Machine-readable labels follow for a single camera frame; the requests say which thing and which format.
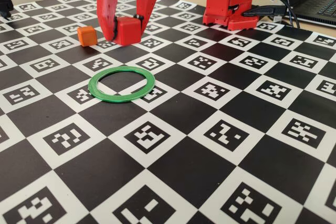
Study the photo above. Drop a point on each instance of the red cube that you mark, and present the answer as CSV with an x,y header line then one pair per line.
x,y
128,31

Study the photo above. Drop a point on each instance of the orange cube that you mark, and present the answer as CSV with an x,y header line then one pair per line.
x,y
88,36

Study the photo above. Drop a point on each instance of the black clamp stand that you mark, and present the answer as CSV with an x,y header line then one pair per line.
x,y
5,1

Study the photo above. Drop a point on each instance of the black flat adapter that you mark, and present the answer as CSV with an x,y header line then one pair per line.
x,y
265,11

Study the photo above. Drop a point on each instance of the small grey plug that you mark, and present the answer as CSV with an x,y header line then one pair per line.
x,y
277,19

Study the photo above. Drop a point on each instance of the checkerboard marker mat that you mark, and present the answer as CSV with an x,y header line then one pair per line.
x,y
183,155

